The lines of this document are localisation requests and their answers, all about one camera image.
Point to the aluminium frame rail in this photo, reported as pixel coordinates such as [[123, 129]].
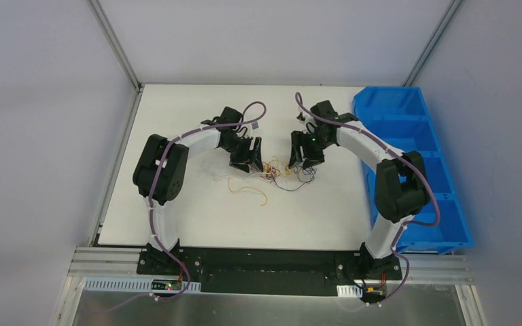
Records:
[[203, 262]]

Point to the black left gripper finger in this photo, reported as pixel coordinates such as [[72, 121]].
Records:
[[240, 161], [255, 162]]

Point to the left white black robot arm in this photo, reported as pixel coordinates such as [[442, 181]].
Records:
[[161, 169]]

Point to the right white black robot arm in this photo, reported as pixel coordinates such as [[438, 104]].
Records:
[[401, 188]]

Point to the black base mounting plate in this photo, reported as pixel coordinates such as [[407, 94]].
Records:
[[271, 283]]

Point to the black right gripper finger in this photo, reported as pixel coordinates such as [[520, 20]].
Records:
[[311, 161], [296, 157]]

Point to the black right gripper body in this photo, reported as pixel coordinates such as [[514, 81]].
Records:
[[303, 147]]

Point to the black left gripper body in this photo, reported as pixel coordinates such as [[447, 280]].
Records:
[[247, 150]]

